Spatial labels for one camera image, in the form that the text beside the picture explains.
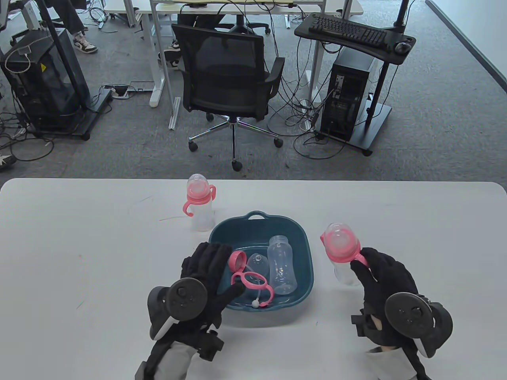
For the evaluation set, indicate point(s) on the black computer tower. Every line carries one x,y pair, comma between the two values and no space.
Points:
348,79

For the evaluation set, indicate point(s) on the person's right hand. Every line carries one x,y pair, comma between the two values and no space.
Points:
388,273

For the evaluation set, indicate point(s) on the black chair base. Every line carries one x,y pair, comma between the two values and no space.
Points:
253,27

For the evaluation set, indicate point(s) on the black rolling keyboard stand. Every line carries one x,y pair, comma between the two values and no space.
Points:
303,29

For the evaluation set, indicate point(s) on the black tracking controller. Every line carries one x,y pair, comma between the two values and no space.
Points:
186,299
406,314

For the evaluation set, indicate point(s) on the clear straw with white ball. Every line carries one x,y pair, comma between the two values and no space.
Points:
256,304

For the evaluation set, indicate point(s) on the black keyboard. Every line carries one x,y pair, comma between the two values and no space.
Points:
348,31

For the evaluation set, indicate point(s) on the white power strip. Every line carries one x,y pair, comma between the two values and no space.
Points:
307,105

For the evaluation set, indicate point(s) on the black mesh office chair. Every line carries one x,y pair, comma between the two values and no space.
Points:
225,59

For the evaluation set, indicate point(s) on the black computer mouse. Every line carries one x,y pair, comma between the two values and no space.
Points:
403,47

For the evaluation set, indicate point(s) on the black rolling cart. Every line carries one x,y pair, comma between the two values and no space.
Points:
95,107

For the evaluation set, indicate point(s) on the black glass equipment case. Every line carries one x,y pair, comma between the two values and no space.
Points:
47,79

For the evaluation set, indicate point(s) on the clear pink baby bottle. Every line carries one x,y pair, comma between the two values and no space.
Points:
282,269
340,245
202,217

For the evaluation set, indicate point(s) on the black forearm pack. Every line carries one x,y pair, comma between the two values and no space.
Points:
141,372

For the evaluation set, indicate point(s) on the clear dome bottle top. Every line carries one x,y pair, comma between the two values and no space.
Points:
258,266

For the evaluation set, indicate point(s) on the teal plastic basin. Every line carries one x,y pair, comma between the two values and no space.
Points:
301,245

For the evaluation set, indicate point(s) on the white office desk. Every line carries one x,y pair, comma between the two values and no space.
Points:
155,95

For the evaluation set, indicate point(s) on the person's left hand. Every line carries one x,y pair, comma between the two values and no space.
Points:
208,263

